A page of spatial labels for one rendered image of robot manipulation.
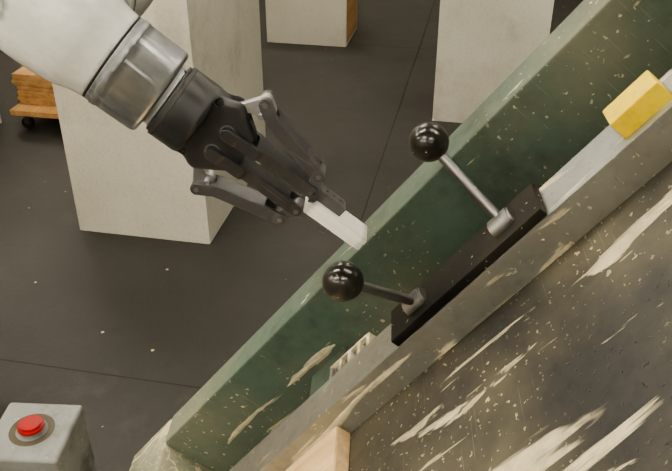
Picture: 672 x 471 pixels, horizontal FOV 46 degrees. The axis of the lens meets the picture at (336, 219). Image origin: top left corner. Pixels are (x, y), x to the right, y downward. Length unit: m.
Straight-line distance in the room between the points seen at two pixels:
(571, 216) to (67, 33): 0.46
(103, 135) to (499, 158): 2.57
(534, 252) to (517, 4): 3.66
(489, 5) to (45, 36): 3.76
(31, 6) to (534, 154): 0.57
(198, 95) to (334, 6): 4.99
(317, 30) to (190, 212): 2.68
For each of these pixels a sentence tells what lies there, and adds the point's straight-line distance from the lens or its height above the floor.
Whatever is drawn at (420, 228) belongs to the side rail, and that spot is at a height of 1.31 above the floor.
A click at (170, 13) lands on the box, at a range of 3.06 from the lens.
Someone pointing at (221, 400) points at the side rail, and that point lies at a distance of 1.20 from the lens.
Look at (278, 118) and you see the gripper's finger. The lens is 0.74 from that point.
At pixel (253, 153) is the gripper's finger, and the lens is 0.75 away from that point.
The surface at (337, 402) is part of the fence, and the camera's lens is 0.85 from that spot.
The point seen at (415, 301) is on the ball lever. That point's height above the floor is 1.36.
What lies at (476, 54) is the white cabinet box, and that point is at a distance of 4.44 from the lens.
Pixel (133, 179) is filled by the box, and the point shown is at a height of 0.28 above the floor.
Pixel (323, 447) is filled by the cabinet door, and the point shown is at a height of 1.19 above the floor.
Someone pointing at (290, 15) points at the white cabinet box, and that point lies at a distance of 5.79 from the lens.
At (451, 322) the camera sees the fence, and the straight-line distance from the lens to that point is 0.78.
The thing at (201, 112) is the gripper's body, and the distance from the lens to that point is 0.73.
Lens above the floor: 1.83
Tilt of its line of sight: 31 degrees down
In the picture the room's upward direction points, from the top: straight up
